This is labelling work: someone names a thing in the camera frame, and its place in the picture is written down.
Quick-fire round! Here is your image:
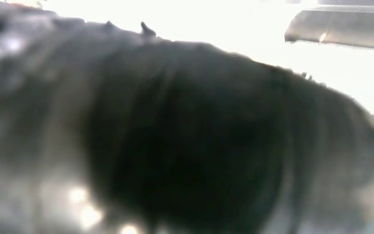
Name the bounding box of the stainless steel workbench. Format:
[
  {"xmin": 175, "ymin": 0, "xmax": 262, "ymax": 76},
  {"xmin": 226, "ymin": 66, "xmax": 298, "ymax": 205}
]
[{"xmin": 284, "ymin": 8, "xmax": 374, "ymax": 51}]

